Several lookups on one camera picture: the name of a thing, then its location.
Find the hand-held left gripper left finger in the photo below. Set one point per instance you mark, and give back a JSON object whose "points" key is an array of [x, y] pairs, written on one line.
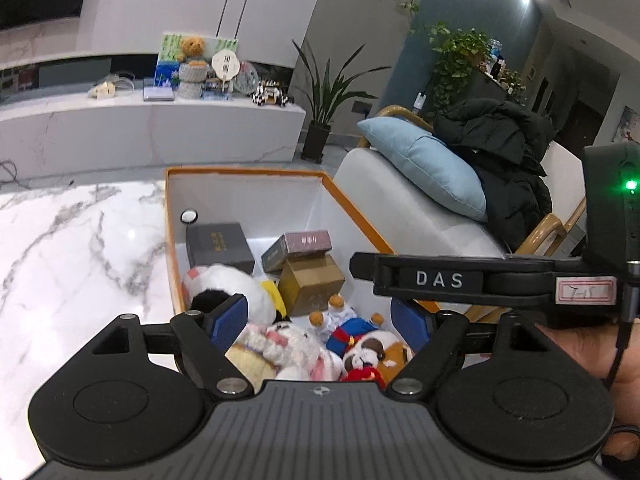
{"points": [[227, 322]]}

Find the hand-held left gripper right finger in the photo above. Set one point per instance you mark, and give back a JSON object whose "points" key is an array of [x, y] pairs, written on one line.
{"points": [[407, 322]]}

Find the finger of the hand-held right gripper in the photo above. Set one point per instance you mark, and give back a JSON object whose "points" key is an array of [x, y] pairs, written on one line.
{"points": [[400, 280]]}

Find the white and black panda plush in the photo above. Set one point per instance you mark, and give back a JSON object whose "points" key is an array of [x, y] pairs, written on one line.
{"points": [[225, 285]]}

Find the brown plush with blue cap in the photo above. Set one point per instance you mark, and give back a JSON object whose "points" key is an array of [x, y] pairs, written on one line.
{"points": [[372, 355]]}

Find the sailor outfit plush toy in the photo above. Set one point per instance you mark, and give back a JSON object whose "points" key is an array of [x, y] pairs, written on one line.
{"points": [[345, 332]]}

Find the cream crochet plush toy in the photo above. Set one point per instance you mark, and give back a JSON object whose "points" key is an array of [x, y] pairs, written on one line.
{"points": [[290, 350]]}

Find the dark grey box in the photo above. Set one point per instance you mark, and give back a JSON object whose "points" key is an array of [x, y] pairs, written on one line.
{"points": [[220, 250]]}

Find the olive brown gift box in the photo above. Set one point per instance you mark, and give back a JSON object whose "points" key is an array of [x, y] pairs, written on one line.
{"points": [[310, 285]]}

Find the small dark picture box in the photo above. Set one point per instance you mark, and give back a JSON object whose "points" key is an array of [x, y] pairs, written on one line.
{"points": [[305, 242]]}

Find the orange cardboard box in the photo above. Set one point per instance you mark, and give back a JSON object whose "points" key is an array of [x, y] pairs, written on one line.
{"points": [[250, 200]]}

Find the person's right hand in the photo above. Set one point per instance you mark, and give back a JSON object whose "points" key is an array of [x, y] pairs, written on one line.
{"points": [[580, 350]]}

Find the wooden armchair white cushion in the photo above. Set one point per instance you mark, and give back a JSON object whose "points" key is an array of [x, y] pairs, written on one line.
{"points": [[425, 230]]}

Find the black puffer jacket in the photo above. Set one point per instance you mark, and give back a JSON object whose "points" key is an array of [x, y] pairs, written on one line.
{"points": [[505, 170]]}

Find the light blue cushion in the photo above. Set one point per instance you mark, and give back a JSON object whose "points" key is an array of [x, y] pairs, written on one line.
{"points": [[425, 170]]}

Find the tall potted long-leaf plant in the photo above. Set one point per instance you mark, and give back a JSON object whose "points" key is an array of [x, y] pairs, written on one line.
{"points": [[317, 145]]}

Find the white marble tv cabinet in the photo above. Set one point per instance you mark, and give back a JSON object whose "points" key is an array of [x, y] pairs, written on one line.
{"points": [[150, 130]]}

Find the bushy green ivy plant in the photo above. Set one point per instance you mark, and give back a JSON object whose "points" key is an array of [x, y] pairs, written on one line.
{"points": [[460, 55]]}

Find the black white checkered toy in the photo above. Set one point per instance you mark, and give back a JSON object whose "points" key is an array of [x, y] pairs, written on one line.
{"points": [[272, 97]]}

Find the knitted grey basket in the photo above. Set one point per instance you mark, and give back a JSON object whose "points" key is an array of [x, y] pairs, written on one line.
{"points": [[190, 91], [192, 72]]}

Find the flat silver box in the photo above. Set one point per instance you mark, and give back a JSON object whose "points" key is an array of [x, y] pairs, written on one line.
{"points": [[157, 94]]}

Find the patterned round fan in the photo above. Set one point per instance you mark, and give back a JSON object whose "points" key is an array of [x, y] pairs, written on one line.
{"points": [[248, 80]]}

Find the white round paper fan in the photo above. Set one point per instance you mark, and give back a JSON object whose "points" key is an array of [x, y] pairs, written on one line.
{"points": [[224, 62]]}

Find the white power strip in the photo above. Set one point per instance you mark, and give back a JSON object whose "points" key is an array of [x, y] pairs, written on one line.
{"points": [[104, 90]]}

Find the small brown teddy bear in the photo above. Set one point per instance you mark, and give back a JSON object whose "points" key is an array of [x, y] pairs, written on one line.
{"points": [[192, 47]]}

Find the framed wall picture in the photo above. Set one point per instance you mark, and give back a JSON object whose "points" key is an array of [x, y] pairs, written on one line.
{"points": [[627, 125]]}

